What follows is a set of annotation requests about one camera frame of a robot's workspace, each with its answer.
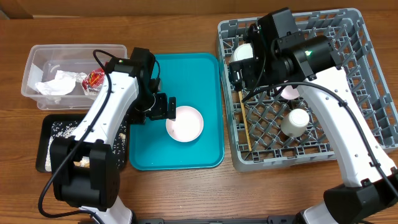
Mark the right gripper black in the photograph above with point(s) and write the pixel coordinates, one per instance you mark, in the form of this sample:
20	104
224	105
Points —
250	68

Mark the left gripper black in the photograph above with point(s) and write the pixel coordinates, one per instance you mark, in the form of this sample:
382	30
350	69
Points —
161	110

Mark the wooden chopstick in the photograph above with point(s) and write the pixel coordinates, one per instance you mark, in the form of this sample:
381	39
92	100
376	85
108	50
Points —
243	110

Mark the white small bowl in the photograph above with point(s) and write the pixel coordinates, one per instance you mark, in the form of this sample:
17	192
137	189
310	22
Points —
242	52

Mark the pink bowl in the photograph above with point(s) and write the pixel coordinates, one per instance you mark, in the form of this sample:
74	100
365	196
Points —
187	126

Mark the white plate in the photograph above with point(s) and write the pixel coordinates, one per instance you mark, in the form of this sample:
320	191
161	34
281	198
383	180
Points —
290	93

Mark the white paper cup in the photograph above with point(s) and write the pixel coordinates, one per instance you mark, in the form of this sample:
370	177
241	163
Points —
295	123

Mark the red snack wrapper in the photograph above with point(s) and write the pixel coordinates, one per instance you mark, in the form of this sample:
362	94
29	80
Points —
93	82

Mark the white paper napkin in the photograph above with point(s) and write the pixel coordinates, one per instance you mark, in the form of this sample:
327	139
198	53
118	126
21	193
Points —
63	83

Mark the rice and peanut leftovers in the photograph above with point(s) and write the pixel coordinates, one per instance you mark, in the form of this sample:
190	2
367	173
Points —
64	129

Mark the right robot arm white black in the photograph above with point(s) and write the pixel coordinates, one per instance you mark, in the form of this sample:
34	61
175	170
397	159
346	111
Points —
275	54

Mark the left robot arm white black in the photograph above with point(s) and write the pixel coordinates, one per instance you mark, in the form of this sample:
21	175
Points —
85	177

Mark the grey dishwasher rack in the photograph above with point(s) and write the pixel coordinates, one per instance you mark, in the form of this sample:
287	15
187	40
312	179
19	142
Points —
271	149

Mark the teal plastic tray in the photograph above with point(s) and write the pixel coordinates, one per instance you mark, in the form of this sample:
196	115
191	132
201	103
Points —
194	80

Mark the black tray bin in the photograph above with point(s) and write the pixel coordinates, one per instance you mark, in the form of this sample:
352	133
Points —
45	134

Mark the clear plastic bin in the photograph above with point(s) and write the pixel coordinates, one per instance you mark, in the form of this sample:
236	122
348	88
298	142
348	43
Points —
43	63

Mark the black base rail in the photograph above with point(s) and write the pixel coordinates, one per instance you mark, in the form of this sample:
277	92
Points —
273	219

